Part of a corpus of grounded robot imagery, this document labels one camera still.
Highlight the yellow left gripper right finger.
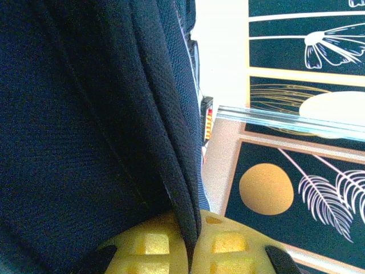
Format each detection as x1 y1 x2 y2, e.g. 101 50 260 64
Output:
189 209 300 274

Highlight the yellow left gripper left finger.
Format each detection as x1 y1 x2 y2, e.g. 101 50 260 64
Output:
71 212 190 274

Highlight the navy blue backpack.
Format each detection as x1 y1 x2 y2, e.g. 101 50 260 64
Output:
0 0 210 274

